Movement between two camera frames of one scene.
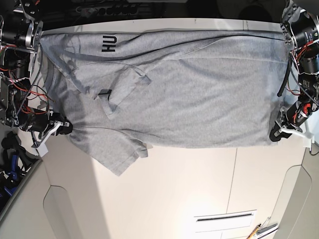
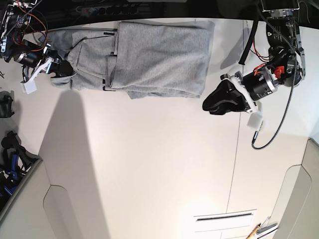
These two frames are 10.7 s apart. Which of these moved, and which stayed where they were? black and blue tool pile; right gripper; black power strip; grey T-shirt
Moved: right gripper; grey T-shirt
Stayed: black and blue tool pile; black power strip
